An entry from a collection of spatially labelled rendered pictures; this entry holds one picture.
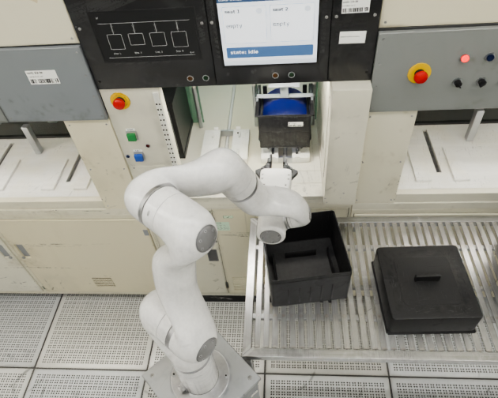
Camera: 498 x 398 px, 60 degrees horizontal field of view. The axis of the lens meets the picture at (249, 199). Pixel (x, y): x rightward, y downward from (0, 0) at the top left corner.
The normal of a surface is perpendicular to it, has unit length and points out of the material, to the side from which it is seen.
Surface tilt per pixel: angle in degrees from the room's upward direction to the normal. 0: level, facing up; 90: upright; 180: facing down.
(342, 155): 90
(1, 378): 0
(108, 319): 0
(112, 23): 90
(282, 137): 93
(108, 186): 90
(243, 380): 0
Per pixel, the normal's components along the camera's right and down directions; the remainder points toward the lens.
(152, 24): -0.05, 0.74
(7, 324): -0.07, -0.67
